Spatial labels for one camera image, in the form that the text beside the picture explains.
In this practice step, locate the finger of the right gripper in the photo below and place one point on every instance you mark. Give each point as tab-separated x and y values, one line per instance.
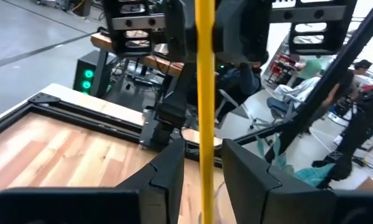
338	37
113	40

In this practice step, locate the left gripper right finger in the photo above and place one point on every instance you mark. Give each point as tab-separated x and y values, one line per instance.
251	193

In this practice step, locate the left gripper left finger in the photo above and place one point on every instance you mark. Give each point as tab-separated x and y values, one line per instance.
168	186

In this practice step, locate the yellow pencil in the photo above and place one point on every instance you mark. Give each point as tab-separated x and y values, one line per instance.
205	93

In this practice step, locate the person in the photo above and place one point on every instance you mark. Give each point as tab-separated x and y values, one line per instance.
245	81
311	68
362	65

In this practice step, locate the black computer tower green lights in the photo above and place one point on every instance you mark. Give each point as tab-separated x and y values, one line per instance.
81	68

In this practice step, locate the wooden desk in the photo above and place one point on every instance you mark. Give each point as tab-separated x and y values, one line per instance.
161	63

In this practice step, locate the red cart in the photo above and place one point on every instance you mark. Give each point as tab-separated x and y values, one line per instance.
278	70

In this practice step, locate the white cloth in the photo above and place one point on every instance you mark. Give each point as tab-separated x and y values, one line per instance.
295	90

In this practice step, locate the office chair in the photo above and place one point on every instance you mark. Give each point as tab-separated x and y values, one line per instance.
279	110

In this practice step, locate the cardboard box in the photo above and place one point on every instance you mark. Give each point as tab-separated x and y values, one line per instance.
371	185

